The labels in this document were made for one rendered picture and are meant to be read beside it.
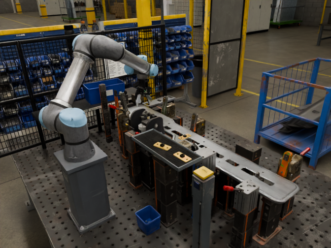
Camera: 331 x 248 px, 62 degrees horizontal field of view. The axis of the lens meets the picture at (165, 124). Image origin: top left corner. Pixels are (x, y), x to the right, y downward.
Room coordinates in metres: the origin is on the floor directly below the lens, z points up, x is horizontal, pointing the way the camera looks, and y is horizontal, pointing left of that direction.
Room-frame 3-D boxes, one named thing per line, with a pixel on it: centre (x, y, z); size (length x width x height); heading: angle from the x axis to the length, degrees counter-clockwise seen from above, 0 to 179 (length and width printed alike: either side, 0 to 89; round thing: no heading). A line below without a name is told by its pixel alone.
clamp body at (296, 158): (1.16, -0.62, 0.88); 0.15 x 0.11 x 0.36; 127
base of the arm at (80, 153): (1.19, 0.43, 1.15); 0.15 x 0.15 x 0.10
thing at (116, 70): (2.39, 0.42, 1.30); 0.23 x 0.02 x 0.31; 127
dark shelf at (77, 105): (2.11, 0.59, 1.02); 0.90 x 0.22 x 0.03; 127
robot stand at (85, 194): (1.19, 0.43, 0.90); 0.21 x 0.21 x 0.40; 36
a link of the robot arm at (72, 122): (1.19, 0.44, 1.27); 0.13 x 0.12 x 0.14; 57
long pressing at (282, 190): (1.51, -0.14, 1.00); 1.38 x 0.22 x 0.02; 37
